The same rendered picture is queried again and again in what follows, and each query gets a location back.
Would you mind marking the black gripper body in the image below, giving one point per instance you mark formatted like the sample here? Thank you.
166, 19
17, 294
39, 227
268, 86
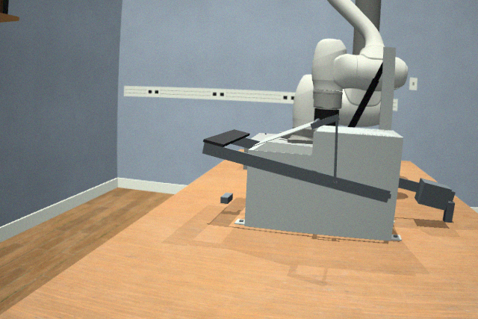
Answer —
323, 113

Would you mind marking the black long thin rod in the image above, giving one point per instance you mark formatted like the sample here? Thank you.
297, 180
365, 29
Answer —
366, 99

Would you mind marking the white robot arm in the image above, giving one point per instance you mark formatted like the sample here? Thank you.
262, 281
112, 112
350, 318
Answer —
334, 69

